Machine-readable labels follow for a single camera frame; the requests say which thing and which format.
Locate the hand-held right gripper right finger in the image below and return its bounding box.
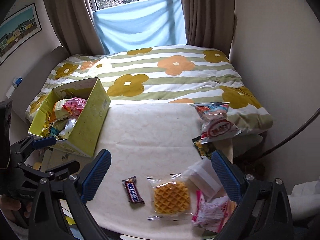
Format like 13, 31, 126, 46
211, 149, 293, 240

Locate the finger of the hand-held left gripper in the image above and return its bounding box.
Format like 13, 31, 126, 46
10, 135, 57, 156
16, 160, 81, 183

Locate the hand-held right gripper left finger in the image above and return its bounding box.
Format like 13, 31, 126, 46
29, 149, 115, 240

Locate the orange yellow snack packet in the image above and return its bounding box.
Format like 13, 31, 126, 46
40, 112, 59, 138

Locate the translucent white snack packet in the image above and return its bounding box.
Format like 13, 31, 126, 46
182, 157, 222, 198

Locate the blue white snack packet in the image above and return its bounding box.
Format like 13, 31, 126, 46
58, 118, 78, 140

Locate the yellow white chips packet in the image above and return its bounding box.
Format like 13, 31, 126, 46
51, 100, 73, 123

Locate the dark yellow snack packet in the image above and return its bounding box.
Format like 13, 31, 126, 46
192, 135, 215, 160

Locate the pink white snack packet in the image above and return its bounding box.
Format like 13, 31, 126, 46
191, 190, 237, 233

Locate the brown chocolate bar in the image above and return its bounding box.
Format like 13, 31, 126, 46
122, 176, 145, 205

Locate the yellow-green cardboard box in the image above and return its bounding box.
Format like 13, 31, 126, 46
28, 77, 112, 158

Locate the pink cake roll packet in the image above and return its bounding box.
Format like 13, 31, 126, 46
193, 102, 242, 145

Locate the clear waffle packet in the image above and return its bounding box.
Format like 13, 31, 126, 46
146, 174, 194, 222

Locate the person's left hand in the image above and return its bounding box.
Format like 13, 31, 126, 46
0, 195, 33, 221

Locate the white table cover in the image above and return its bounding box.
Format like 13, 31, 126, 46
95, 104, 234, 240

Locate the grey bed headboard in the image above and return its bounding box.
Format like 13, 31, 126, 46
0, 45, 70, 120

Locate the white cloth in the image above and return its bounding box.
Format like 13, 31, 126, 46
287, 180, 320, 220

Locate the floral striped blanket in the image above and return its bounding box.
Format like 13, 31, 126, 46
25, 44, 273, 137

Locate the framed house picture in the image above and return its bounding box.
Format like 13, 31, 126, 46
0, 3, 42, 66

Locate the brown curtain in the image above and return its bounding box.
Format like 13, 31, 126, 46
179, 0, 238, 55
40, 0, 105, 55

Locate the light blue cloth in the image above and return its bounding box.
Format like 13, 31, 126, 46
92, 0, 187, 54

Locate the black cable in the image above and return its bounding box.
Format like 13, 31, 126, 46
264, 110, 320, 155

